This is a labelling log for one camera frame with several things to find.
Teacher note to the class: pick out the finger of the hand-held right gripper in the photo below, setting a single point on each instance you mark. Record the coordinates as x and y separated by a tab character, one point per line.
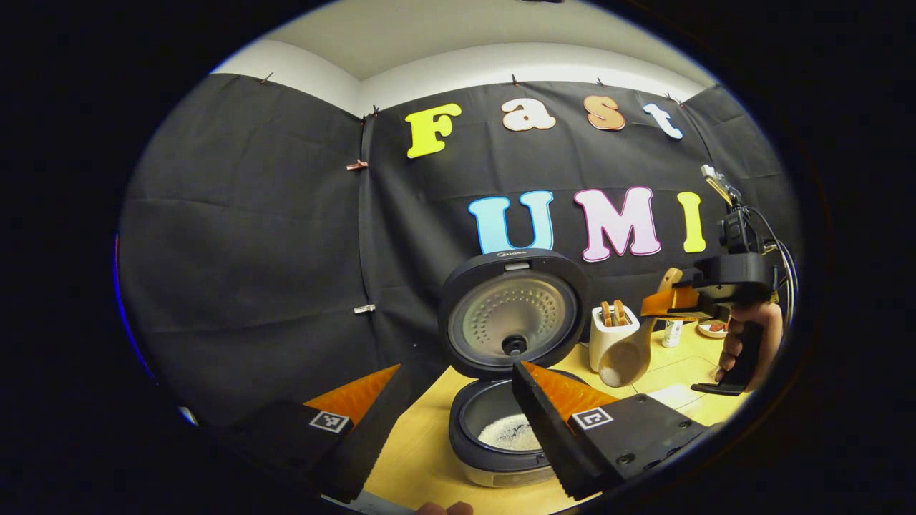
673	300
698	316

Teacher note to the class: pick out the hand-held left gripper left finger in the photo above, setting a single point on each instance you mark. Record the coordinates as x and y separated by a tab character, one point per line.
372	436

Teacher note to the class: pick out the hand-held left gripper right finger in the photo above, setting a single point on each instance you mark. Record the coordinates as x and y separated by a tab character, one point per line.
547	436

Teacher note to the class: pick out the white rice heap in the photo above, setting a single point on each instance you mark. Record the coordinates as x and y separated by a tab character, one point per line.
508	433

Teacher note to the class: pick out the wooden spoon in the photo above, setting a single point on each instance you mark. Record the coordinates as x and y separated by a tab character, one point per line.
630	354

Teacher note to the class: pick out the dark grey rice cooker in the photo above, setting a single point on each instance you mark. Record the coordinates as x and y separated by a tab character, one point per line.
515	315

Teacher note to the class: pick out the small white plate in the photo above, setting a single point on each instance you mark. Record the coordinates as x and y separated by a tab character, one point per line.
708	333

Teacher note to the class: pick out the white drink bottle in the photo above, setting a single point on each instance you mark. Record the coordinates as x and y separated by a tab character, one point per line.
673	335

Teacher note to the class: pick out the brown toast slice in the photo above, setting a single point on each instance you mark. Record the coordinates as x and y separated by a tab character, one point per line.
606	313
620	312

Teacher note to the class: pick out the white toaster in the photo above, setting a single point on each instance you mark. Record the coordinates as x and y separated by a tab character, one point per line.
605	343

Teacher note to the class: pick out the black backdrop cloth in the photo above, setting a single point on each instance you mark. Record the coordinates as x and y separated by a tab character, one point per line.
236	250

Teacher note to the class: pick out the pink cloth clip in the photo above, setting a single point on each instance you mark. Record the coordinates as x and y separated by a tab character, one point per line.
357	165

